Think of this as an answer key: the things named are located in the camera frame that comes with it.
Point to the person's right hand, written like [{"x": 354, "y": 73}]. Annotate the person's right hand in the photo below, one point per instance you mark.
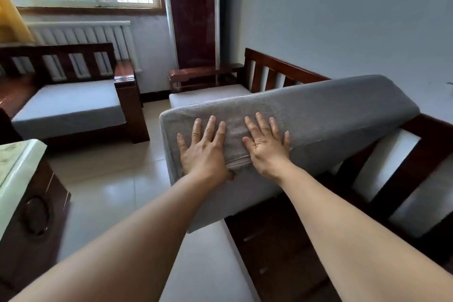
[{"x": 270, "y": 156}]

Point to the person's left hand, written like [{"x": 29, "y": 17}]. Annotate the person's left hand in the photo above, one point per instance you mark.
[{"x": 205, "y": 158}]

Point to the dark wooden sofa with console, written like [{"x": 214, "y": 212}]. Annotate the dark wooden sofa with console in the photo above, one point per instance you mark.
[
  {"x": 127, "y": 100},
  {"x": 283, "y": 241}
]

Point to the person's right forearm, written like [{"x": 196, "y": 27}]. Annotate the person's right forearm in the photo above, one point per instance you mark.
[{"x": 354, "y": 241}]

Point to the person's left forearm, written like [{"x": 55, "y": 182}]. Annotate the person's left forearm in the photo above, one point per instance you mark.
[{"x": 124, "y": 248}]

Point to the dark red standing air conditioner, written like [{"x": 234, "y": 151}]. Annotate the dark red standing air conditioner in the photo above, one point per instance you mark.
[{"x": 193, "y": 22}]

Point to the white radiator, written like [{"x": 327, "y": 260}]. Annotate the white radiator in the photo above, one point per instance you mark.
[{"x": 81, "y": 32}]

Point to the dark wooden coffee table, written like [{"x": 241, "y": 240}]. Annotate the dark wooden coffee table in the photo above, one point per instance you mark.
[{"x": 35, "y": 213}]

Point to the yellow patterned curtain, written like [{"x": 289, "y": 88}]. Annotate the yellow patterned curtain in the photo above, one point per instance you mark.
[{"x": 10, "y": 18}]

